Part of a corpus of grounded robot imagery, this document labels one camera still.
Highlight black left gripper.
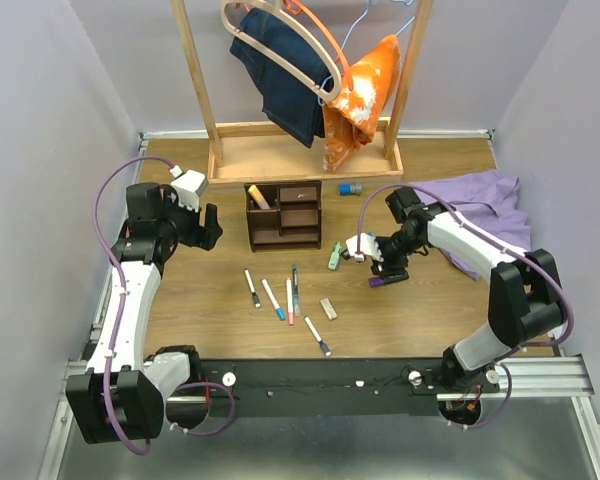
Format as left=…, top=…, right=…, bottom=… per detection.
left=158, top=188, right=224, bottom=250

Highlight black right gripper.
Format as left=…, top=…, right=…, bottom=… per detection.
left=367, top=229, right=423, bottom=279

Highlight black highlighter purple cap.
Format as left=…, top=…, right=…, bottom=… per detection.
left=369, top=272, right=409, bottom=288

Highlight pink highlighter orange cap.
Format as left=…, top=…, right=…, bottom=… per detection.
left=247, top=184, right=271, bottom=210

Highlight brown wooden desk organizer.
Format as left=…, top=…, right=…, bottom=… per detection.
left=244, top=180, right=322, bottom=252

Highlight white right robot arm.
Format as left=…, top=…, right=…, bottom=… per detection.
left=362, top=186, right=572, bottom=392

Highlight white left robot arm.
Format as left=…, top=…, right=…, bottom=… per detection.
left=66, top=172, right=223, bottom=444

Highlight small green bottle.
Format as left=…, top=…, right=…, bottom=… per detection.
left=327, top=242, right=342, bottom=271

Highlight blue grey cylinder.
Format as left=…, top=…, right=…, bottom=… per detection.
left=338, top=183, right=363, bottom=196

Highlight wooden clothes rack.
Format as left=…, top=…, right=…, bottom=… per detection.
left=170, top=1, right=433, bottom=185

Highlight beige eraser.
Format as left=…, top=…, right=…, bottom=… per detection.
left=320, top=298, right=338, bottom=321

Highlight black teal pen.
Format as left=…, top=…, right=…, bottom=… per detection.
left=292, top=264, right=301, bottom=317

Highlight white pen pink cap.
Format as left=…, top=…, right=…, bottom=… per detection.
left=286, top=278, right=295, bottom=326

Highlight purple cloth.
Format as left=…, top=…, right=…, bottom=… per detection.
left=415, top=170, right=531, bottom=251

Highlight white marker black blue cap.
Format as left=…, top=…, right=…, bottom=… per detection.
left=304, top=316, right=332, bottom=357

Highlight orange white cloth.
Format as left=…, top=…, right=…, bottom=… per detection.
left=322, top=34, right=401, bottom=173

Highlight dark blue jeans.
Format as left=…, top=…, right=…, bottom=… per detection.
left=230, top=8, right=333, bottom=148

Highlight beige wooden hanger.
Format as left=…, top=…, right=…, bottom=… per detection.
left=220, top=1, right=354, bottom=107

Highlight orange plastic hanger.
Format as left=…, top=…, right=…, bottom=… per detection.
left=220, top=0, right=354, bottom=102

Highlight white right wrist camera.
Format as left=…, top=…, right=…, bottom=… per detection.
left=342, top=232, right=383, bottom=263

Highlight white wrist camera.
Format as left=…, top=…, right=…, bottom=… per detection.
left=342, top=232, right=383, bottom=263
left=170, top=165, right=209, bottom=212

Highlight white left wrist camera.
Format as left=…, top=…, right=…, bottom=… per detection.
left=170, top=165, right=209, bottom=212

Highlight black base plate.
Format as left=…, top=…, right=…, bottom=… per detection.
left=166, top=357, right=499, bottom=427

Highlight light blue wire hanger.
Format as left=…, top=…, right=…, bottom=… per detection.
left=317, top=0, right=417, bottom=107

